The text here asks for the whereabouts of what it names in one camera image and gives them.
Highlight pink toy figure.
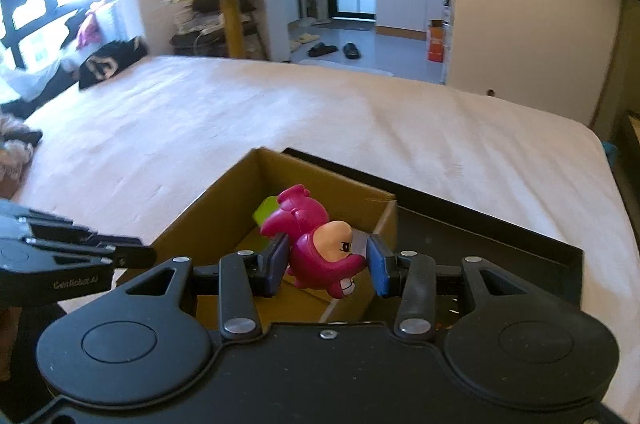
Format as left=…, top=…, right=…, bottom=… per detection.
left=259, top=184, right=369, bottom=295

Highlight green hexagonal container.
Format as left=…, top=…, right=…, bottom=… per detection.
left=252, top=196, right=282, bottom=228

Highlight pink cloth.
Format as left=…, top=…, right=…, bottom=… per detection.
left=76, top=8, right=102, bottom=51

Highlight cardboard box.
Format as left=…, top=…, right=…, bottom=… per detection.
left=117, top=147, right=399, bottom=331

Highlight yellow table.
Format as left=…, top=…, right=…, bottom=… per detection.
left=161, top=0, right=297, bottom=60

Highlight black tray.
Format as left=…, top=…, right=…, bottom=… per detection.
left=281, top=147, right=585, bottom=332

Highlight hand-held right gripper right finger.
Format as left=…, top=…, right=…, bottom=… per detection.
left=366, top=233, right=583, bottom=339

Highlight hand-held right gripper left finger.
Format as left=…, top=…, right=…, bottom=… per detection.
left=113, top=234, right=292, bottom=340

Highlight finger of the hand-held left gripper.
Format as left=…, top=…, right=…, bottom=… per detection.
left=0, top=199, right=144, bottom=250
left=0, top=237, right=157, bottom=275

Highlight orange box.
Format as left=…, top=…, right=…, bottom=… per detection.
left=426, top=20, right=446, bottom=64

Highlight black plush toy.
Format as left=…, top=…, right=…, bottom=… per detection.
left=77, top=36, right=149, bottom=92

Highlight yellow slipper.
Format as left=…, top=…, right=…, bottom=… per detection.
left=291, top=33, right=321, bottom=52

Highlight furry brown blanket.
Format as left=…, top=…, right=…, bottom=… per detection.
left=0, top=113, right=44, bottom=201

